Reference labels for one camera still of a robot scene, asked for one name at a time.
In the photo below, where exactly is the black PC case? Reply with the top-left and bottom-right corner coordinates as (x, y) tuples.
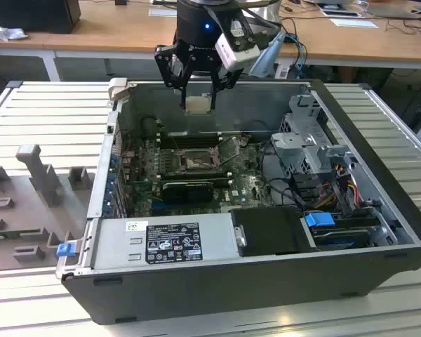
(55, 77), (421, 326)

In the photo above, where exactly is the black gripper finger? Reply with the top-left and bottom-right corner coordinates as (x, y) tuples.
(154, 44), (194, 108)
(210, 67), (245, 110)

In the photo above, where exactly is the white paper sheet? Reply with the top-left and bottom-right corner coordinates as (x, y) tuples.
(148, 7), (179, 18)

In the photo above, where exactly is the metal cage bracket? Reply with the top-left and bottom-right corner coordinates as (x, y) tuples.
(270, 132), (319, 159)

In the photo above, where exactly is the blue disk carrier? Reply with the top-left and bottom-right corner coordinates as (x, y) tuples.
(304, 211), (335, 229)

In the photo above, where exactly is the black graphics card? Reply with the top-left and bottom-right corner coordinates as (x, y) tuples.
(161, 180), (214, 204)

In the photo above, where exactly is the black box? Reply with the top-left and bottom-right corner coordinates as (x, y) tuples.
(0, 0), (82, 35)

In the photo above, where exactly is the green motherboard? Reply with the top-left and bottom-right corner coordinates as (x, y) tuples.
(121, 135), (278, 218)

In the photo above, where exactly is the green RAM stick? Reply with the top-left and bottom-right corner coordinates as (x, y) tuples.
(0, 230), (43, 243)

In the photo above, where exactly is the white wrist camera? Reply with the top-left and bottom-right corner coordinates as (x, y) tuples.
(213, 10), (261, 70)

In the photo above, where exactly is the thin black wire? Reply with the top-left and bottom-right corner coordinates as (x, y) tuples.
(247, 119), (273, 134)

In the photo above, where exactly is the metal socket cover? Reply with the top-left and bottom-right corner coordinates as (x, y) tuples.
(215, 136), (246, 166)

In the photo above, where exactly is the blue latch tab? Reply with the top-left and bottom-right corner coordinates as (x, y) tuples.
(56, 243), (76, 258)

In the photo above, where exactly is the metal drive cage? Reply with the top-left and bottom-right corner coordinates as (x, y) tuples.
(269, 93), (359, 215)

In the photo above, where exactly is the yellow red wire bundle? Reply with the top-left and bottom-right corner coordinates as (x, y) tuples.
(317, 177), (359, 211)

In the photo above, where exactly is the blue expansion slot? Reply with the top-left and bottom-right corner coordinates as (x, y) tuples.
(149, 199), (211, 208)

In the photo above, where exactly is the silver CPU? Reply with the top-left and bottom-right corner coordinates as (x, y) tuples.
(185, 95), (213, 115)

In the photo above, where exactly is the beige case latch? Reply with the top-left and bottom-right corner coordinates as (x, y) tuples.
(107, 77), (129, 106)

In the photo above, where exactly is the blue cable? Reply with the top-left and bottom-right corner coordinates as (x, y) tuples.
(286, 33), (308, 77)

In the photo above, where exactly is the pale blue teach pendant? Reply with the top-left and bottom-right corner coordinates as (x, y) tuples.
(248, 29), (288, 78)

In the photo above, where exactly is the black plastic bay frame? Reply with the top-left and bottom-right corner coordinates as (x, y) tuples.
(289, 173), (323, 208)

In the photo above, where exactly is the crumpled white paper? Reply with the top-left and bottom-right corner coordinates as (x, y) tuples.
(0, 19), (29, 43)

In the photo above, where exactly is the thick black cable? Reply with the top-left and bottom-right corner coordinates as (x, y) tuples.
(258, 138), (305, 211)

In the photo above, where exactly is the grey parts rack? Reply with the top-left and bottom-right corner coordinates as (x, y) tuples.
(0, 143), (101, 273)

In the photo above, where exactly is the hard disk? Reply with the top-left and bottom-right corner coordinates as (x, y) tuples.
(310, 226), (371, 251)

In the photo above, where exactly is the grey power supply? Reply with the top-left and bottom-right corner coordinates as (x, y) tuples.
(79, 213), (248, 270)

